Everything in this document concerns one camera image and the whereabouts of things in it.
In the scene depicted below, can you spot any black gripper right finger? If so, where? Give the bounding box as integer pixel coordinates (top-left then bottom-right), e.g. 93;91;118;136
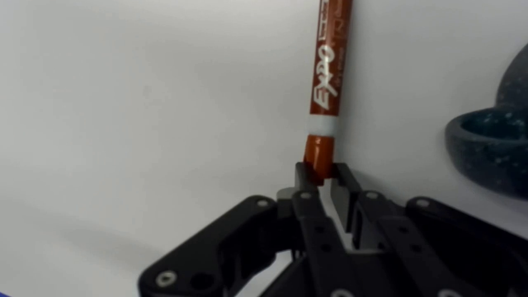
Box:
329;162;528;297

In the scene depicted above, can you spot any orange Expo marker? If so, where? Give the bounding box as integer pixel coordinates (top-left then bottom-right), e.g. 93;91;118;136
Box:
302;0;355;182

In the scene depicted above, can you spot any dark green speckled mug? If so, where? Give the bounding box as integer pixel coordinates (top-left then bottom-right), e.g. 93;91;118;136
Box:
444;42;528;202

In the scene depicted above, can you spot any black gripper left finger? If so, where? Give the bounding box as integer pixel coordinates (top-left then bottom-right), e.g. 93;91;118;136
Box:
137;160;353;297

